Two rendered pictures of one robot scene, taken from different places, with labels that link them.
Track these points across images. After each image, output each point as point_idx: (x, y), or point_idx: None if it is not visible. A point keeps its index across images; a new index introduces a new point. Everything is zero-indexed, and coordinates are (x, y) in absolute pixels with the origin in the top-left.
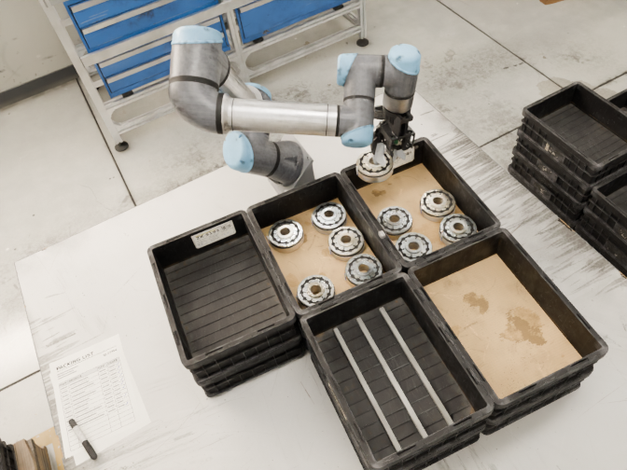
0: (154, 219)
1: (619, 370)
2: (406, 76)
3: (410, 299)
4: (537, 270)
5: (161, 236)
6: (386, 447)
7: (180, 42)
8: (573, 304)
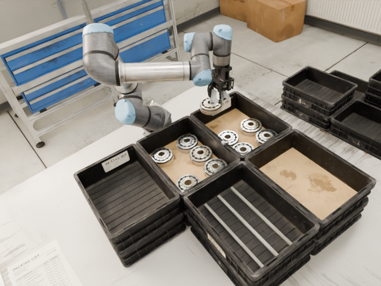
0: (72, 167)
1: (380, 204)
2: (225, 41)
3: (249, 177)
4: (321, 147)
5: None
6: (255, 269)
7: (88, 32)
8: None
